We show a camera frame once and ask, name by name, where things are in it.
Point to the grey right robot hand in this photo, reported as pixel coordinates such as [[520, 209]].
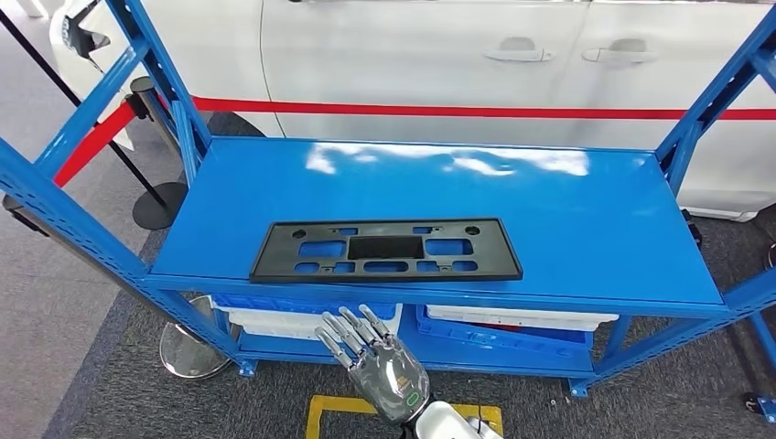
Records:
[[388, 375]]

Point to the black plastic plate frame part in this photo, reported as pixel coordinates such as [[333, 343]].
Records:
[[273, 254]]

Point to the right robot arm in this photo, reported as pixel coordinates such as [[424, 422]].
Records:
[[445, 424]]

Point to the blue metal shelf rack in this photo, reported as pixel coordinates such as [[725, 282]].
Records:
[[545, 212]]

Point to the yellow floor tape outline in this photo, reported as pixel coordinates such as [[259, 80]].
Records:
[[321, 406]]

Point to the blue plastic crate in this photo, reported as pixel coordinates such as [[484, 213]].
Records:
[[273, 303], [485, 342]]

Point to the chrome base stanchion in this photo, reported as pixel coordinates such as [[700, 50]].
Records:
[[188, 354]]

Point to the red barrier belt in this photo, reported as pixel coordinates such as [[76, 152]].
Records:
[[424, 111], [91, 145]]

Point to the thin black stanchion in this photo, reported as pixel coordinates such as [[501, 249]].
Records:
[[159, 209]]

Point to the white car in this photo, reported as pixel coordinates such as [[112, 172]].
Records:
[[394, 60]]

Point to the belt stanchion post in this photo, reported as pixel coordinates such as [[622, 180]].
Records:
[[142, 91]]

